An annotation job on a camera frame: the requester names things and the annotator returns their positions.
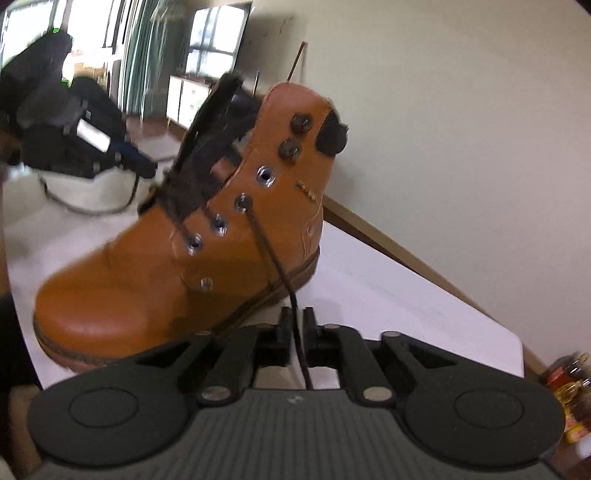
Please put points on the flat screen television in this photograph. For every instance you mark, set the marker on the flat screen television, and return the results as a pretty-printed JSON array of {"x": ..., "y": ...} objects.
[{"x": 217, "y": 41}]

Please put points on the thin metal pole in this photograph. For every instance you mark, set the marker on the thin metal pole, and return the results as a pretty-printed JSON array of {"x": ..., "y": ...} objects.
[{"x": 256, "y": 83}]

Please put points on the white and wood media cabinet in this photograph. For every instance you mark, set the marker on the white and wood media cabinet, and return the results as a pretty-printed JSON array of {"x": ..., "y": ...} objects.
[{"x": 184, "y": 99}]

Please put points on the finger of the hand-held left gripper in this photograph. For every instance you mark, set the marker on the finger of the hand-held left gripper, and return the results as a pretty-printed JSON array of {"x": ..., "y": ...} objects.
[{"x": 134, "y": 157}]

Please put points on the wooden stick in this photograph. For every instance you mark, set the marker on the wooden stick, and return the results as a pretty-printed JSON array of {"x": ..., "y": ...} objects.
[{"x": 295, "y": 62}]

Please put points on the balcony window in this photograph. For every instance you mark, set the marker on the balcony window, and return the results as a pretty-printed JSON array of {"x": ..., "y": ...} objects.
[{"x": 92, "y": 27}]

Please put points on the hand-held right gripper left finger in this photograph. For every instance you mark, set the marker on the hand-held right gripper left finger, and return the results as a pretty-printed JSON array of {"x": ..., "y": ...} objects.
[{"x": 284, "y": 341}]

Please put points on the green curtain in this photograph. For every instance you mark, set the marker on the green curtain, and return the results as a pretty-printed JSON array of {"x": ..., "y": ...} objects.
[{"x": 138, "y": 55}]

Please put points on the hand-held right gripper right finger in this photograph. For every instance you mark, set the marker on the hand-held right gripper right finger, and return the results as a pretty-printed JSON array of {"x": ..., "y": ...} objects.
[{"x": 311, "y": 341}]

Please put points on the dark brown shoelace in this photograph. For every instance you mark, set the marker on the dark brown shoelace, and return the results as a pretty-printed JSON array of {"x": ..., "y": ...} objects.
[{"x": 271, "y": 258}]

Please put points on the group of cooking oil bottles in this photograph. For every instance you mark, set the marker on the group of cooking oil bottles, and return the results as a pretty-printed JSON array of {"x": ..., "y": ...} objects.
[{"x": 570, "y": 392}]

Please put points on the brown leather boot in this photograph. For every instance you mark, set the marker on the brown leather boot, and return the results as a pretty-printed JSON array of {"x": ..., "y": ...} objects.
[{"x": 138, "y": 286}]

